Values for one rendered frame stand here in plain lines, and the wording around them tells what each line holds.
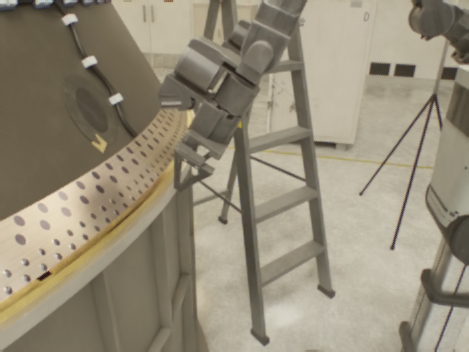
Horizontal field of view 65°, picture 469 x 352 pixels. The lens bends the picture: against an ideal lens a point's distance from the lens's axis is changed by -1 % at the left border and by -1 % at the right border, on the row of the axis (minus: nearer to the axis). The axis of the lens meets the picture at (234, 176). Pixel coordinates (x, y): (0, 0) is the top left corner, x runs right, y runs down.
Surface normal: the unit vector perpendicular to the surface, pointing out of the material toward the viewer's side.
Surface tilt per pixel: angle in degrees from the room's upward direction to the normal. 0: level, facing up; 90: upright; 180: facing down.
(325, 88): 90
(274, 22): 89
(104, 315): 90
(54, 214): 43
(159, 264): 90
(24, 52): 62
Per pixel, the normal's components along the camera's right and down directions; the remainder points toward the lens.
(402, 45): -0.22, 0.43
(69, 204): 0.65, -0.53
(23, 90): 0.84, -0.27
